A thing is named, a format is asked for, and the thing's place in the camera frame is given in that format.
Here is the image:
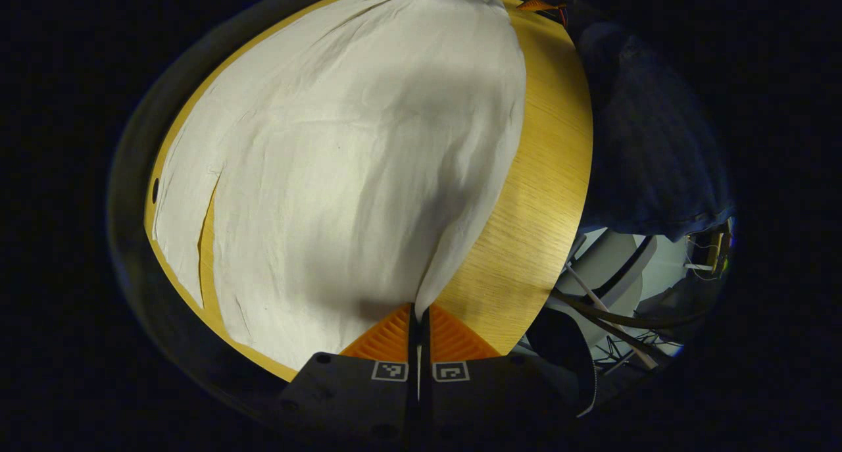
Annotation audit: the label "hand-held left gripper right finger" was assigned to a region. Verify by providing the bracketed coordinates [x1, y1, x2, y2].
[420, 303, 574, 443]

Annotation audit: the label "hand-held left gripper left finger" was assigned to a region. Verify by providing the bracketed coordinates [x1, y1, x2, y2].
[276, 303, 420, 443]

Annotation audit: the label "white jeans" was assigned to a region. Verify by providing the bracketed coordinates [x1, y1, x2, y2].
[151, 0, 528, 372]

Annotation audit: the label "thin white rod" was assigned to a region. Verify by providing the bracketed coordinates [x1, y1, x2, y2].
[564, 263, 660, 370]

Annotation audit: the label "person's dark blue clothing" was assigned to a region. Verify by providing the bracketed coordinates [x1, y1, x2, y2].
[578, 21, 736, 243]

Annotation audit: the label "white plastic base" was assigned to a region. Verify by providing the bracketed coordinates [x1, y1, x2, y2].
[549, 227, 688, 364]

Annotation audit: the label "black cable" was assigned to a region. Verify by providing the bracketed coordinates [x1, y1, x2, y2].
[551, 288, 708, 331]

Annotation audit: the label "electronic device with wires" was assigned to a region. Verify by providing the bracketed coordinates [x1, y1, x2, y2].
[684, 230, 732, 276]

